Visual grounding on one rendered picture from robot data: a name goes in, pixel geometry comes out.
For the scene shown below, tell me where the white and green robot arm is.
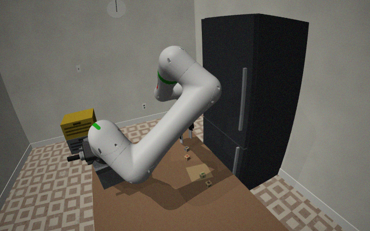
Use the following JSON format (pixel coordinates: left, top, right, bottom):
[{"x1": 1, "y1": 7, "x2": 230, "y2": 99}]
[{"x1": 67, "y1": 46, "x2": 222, "y2": 184}]

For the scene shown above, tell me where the beige flat mat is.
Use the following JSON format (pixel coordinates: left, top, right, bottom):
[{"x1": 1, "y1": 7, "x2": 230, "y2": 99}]
[{"x1": 186, "y1": 163, "x2": 213, "y2": 182}]

